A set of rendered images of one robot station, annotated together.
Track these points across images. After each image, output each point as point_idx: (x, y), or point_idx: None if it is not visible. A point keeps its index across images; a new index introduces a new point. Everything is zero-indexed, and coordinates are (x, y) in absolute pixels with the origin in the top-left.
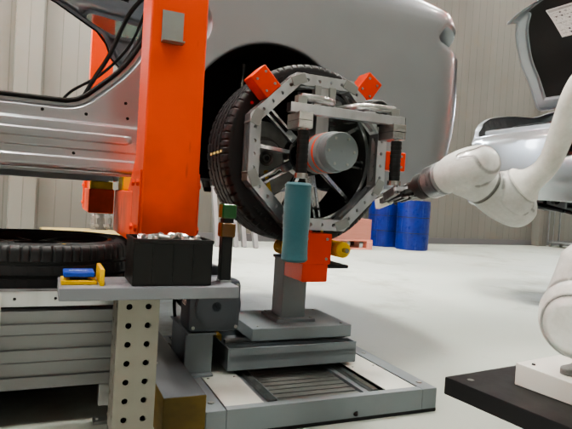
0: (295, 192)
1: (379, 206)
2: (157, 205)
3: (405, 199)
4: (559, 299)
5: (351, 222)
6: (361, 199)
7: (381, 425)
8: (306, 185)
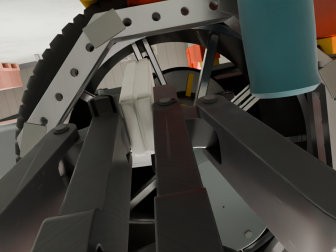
0: (314, 62)
1: (150, 70)
2: None
3: (55, 161)
4: None
5: (81, 39)
6: (70, 101)
7: None
8: (296, 87)
